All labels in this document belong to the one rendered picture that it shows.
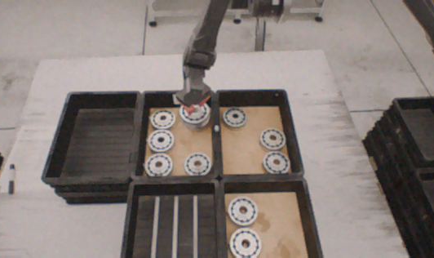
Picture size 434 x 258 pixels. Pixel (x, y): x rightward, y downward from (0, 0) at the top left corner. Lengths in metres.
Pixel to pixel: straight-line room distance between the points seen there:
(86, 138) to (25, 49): 2.04
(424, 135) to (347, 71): 1.10
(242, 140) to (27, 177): 0.91
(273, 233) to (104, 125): 0.79
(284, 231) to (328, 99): 0.79
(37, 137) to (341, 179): 1.36
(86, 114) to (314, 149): 1.02
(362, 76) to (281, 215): 2.02
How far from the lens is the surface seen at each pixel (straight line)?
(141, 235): 1.11
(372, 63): 3.12
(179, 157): 1.20
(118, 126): 1.33
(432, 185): 2.04
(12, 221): 1.44
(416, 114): 2.13
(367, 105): 2.73
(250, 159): 1.20
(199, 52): 0.83
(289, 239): 1.11
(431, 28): 0.96
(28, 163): 1.53
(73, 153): 1.31
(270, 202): 1.14
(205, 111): 1.05
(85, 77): 1.75
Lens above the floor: 1.88
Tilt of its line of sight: 55 degrees down
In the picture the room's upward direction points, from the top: 2 degrees clockwise
